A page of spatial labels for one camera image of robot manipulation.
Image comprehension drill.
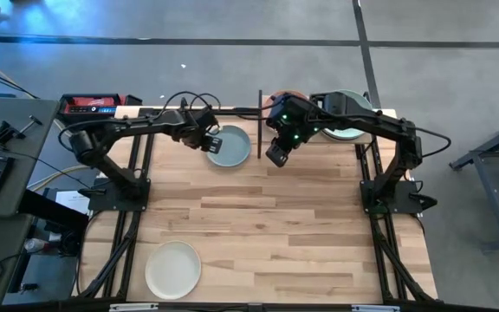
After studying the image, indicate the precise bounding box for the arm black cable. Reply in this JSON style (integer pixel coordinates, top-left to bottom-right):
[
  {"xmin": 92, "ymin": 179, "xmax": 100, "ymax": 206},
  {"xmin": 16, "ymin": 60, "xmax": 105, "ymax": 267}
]
[
  {"xmin": 57, "ymin": 89, "xmax": 224, "ymax": 153},
  {"xmin": 412, "ymin": 125, "xmax": 453, "ymax": 160}
]

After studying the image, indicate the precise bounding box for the white paper sheet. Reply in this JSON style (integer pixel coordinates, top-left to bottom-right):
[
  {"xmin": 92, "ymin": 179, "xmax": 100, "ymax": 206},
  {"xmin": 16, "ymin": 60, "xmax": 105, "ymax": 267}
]
[{"xmin": 54, "ymin": 190, "xmax": 91, "ymax": 216}]

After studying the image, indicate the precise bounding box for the grey metal stand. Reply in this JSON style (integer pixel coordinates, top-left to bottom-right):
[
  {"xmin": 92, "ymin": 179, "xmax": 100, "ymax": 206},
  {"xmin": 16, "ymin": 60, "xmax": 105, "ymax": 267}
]
[{"xmin": 448, "ymin": 111, "xmax": 499, "ymax": 255}]

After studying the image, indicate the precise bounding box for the white metal bracket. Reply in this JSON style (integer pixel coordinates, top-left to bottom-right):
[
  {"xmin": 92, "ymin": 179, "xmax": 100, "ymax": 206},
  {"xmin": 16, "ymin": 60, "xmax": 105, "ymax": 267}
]
[
  {"xmin": 109, "ymin": 302, "xmax": 159, "ymax": 312},
  {"xmin": 352, "ymin": 304, "xmax": 401, "ymax": 312}
]

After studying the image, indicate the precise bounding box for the red black power box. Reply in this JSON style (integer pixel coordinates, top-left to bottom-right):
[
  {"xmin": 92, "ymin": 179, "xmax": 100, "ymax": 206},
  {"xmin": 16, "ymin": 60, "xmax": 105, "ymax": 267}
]
[{"xmin": 56, "ymin": 93, "xmax": 143, "ymax": 143}]

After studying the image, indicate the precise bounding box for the wooden shelf with black posts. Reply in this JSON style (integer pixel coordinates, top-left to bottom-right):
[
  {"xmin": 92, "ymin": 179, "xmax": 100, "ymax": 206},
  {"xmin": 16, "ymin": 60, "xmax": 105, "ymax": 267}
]
[{"xmin": 256, "ymin": 88, "xmax": 380, "ymax": 160}]

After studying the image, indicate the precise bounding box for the mint green plate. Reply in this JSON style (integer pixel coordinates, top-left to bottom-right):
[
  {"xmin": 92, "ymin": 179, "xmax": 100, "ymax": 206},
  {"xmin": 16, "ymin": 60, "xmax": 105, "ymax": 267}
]
[{"xmin": 321, "ymin": 88, "xmax": 374, "ymax": 141}]

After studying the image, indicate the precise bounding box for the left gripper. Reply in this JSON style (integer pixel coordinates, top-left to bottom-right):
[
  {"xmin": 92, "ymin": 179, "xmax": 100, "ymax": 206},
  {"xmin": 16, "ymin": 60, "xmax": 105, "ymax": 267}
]
[{"xmin": 171, "ymin": 107, "xmax": 224, "ymax": 155}]

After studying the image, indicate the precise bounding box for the black aluminium rig frame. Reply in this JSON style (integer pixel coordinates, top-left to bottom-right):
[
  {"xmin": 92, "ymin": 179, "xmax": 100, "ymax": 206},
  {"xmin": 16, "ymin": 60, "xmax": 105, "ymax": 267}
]
[{"xmin": 75, "ymin": 106, "xmax": 439, "ymax": 312}]

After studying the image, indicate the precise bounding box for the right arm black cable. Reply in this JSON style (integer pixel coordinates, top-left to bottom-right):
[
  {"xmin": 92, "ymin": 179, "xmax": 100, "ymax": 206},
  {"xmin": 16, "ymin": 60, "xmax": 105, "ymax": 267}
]
[{"xmin": 412, "ymin": 125, "xmax": 453, "ymax": 160}]

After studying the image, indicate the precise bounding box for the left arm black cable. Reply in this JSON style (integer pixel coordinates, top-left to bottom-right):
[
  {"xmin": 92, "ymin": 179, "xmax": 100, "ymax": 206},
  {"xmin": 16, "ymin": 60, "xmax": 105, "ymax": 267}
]
[{"xmin": 57, "ymin": 89, "xmax": 224, "ymax": 153}]

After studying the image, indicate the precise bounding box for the black desk clamp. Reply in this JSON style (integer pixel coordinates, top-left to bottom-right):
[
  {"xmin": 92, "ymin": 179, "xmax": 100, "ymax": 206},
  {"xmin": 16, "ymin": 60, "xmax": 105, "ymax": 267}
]
[{"xmin": 0, "ymin": 114, "xmax": 43, "ymax": 147}]

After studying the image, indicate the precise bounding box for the white plate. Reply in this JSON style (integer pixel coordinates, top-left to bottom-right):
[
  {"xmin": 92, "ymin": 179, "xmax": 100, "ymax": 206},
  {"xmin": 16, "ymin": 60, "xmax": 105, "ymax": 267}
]
[{"xmin": 144, "ymin": 240, "xmax": 202, "ymax": 301}]

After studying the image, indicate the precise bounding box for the dark grey side desk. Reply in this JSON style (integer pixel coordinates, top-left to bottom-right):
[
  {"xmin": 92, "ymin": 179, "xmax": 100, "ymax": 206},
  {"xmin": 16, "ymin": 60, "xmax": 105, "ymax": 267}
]
[{"xmin": 0, "ymin": 97, "xmax": 62, "ymax": 307}]

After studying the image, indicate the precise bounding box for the blue-grey plate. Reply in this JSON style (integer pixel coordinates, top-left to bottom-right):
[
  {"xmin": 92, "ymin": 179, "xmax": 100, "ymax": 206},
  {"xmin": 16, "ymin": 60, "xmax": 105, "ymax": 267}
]
[{"xmin": 205, "ymin": 124, "xmax": 252, "ymax": 168}]

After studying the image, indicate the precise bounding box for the black flat bar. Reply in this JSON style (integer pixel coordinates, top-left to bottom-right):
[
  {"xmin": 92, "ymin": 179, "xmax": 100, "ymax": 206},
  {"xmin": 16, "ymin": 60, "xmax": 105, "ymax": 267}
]
[{"xmin": 17, "ymin": 189, "xmax": 90, "ymax": 235}]

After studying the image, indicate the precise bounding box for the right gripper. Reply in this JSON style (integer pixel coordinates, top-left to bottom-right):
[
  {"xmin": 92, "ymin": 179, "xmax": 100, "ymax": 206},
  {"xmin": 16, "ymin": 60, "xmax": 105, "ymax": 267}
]
[{"xmin": 265, "ymin": 94, "xmax": 320, "ymax": 168}]

